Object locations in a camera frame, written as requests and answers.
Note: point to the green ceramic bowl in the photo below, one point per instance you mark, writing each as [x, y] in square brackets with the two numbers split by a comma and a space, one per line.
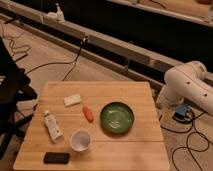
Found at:
[116, 118]

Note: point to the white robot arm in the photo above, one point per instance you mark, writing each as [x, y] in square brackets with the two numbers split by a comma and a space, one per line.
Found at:
[186, 81]

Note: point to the white sponge block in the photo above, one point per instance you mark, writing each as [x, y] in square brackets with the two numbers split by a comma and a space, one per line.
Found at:
[72, 100]

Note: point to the orange carrot toy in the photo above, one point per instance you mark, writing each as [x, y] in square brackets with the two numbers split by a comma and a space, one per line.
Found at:
[88, 114]

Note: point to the clear plastic cup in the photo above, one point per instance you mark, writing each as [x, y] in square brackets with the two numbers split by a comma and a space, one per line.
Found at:
[80, 140]

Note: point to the white tube with cap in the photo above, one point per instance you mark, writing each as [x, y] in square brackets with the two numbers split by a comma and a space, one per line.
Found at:
[52, 126]

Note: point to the blue box on floor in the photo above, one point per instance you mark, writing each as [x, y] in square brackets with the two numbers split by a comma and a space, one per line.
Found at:
[181, 111]

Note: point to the black chair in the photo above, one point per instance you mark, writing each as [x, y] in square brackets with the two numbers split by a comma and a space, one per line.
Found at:
[15, 87]

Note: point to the black rectangular phone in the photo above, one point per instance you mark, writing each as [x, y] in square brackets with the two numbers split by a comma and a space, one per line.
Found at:
[56, 158]

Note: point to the long metal floor rail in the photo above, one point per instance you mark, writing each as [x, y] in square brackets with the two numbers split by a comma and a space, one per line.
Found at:
[123, 30]

